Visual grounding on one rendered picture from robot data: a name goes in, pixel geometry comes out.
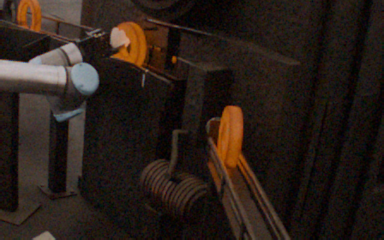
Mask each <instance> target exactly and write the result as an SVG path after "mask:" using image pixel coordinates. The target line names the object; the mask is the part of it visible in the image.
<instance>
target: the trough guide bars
mask: <svg viewBox="0 0 384 240"><path fill-rule="evenodd" d="M209 155H210V157H211V159H212V161H213V163H214V165H215V167H214V168H215V170H216V171H217V173H218V175H219V180H220V182H221V186H220V192H219V199H220V200H221V199H223V194H224V191H225V193H226V196H227V197H228V202H230V204H231V209H232V211H233V212H234V215H235V218H236V220H237V222H238V226H239V227H240V235H239V239H238V240H258V238H257V237H256V234H255V232H254V230H253V229H254V228H253V227H252V225H251V224H250V221H249V218H248V216H247V214H246V212H245V211H244V209H243V204H242V203H241V202H240V199H239V197H238V195H237V191H236V190H235V188H234V186H233V185H232V184H233V183H232V181H231V179H230V177H229V174H228V172H227V170H226V168H225V166H224V162H223V161H222V159H221V158H220V156H219V151H218V149H217V148H216V146H215V145H214V143H213V138H211V137H209V138H208V145H207V157H206V163H207V162H208V160H209ZM237 164H238V167H239V168H240V170H241V171H242V173H243V176H244V177H245V179H246V181H247V184H248V186H249V187H250V194H249V196H250V198H251V200H254V198H255V199H256V200H257V204H258V205H259V207H260V209H261V211H262V212H263V216H264V217H265V218H266V220H267V222H268V224H269V227H270V228H271V230H272V233H273V234H274V236H275V238H274V240H291V238H290V237H289V234H288V233H287V232H286V229H285V228H284V226H283V223H282V222H281V220H280V219H279V217H278V214H276V212H275V211H274V208H273V207H272V204H271V202H270V201H269V200H268V198H267V196H266V193H265V192H264V190H263V189H262V186H261V185H260V183H258V182H259V181H258V178H257V177H256V176H255V174H254V172H253V171H252V170H251V167H250V165H249V163H248V162H247V160H246V158H245V157H244V156H243V152H242V150H241V152H240V157H239V160H238V162H237Z"/></svg>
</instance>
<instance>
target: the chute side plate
mask: <svg viewBox="0 0 384 240"><path fill-rule="evenodd" d="M0 26H2V27H12V28H16V29H20V28H18V27H14V26H10V25H7V24H5V23H3V22H0ZM65 45H66V44H64V43H62V42H59V41H57V40H52V39H51V42H50V52H51V51H54V50H56V49H58V48H60V47H63V46H65ZM96 61H97V62H98V63H99V64H100V65H101V68H102V69H104V70H105V71H106V73H107V74H108V75H109V76H108V77H107V79H106V80H105V81H103V82H104V83H107V84H109V85H112V86H114V87H117V88H119V89H122V90H126V91H128V92H130V93H132V94H134V96H136V97H138V98H140V99H142V100H144V101H146V102H147V103H149V95H150V94H152V95H153V96H154V97H156V98H158V99H161V100H162V107H161V110H162V111H165V106H166V99H167V92H168V85H167V84H165V83H164V82H162V81H160V80H158V79H156V78H154V77H152V76H150V75H148V74H147V73H143V72H141V71H140V70H138V69H135V68H133V67H130V66H129V65H127V64H124V63H120V62H117V61H115V60H112V59H110V58H108V57H105V58H98V59H96ZM144 74H145V80H144V87H143V86H142V82H143V75H144ZM100 81H102V80H100Z"/></svg>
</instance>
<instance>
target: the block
mask: <svg viewBox="0 0 384 240"><path fill-rule="evenodd" d="M229 79H230V68H228V67H226V66H224V65H222V64H220V63H217V62H215V61H209V62H201V63H192V64H190V66H189V75H188V81H187V88H186V94H185V100H184V107H183V119H182V124H181V129H188V130H189V135H180V140H181V141H183V142H185V143H188V144H189V145H190V146H192V147H194V148H199V147H205V146H206V145H207V136H208V134H207V132H206V126H207V122H208V121H209V120H210V119H212V118H214V117H222V114H223V112H224V110H225V101H226V95H227V89H228V85H229Z"/></svg>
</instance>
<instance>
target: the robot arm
mask: <svg viewBox="0 0 384 240"><path fill-rule="evenodd" d="M93 30H95V31H93ZM92 31H93V32H92ZM90 32H91V33H90ZM85 34H86V36H85V37H82V38H81V39H77V38H74V39H73V44H72V43H70V44H68V45H65V46H63V47H60V48H58V49H56V50H54V51H51V52H47V53H45V54H43V55H41V56H37V57H36V58H34V59H32V60H31V61H30V62H29V63H19V62H12V61H6V60H0V91H2V92H10V93H25V94H34V95H43V96H45V98H46V100H47V101H48V103H49V105H50V108H51V110H52V112H53V114H54V117H56V119H57V120H58V121H59V122H66V121H68V120H70V119H72V118H74V117H76V116H78V115H80V114H82V112H83V111H84V110H83V106H82V104H83V102H85V101H86V100H87V99H88V98H89V97H90V95H92V94H93V93H94V92H95V90H96V89H97V88H98V87H99V80H102V81H105V80H106V79H107V77H108V76H109V75H108V74H107V73H106V71H105V70H104V69H102V68H101V65H100V64H99V63H98V62H97V61H96V59H98V58H105V57H111V56H114V55H116V54H118V53H119V52H121V51H122V50H124V49H125V47H126V46H128V44H129V43H130V40H129V39H128V38H127V37H126V35H125V32H124V30H120V31H118V29H117V28H114V29H112V32H111V34H110V32H108V33H105V32H104V29H101V28H100V29H99V27H96V28H94V29H92V30H90V31H87V32H85Z"/></svg>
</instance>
